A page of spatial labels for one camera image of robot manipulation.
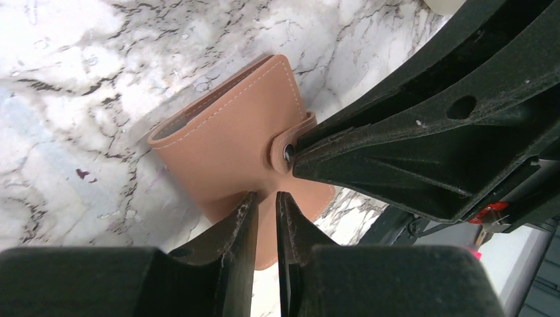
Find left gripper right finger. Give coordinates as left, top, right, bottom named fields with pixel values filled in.
left=276, top=192, right=504, bottom=316

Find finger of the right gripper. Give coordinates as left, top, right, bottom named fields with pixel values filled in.
left=297, top=1, right=551, bottom=151
left=294, top=65, right=559, bottom=223

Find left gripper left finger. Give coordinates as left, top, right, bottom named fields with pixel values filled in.
left=1, top=192, right=258, bottom=316

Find brown leather card holder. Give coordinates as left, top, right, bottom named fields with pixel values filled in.
left=147, top=54, right=335, bottom=271

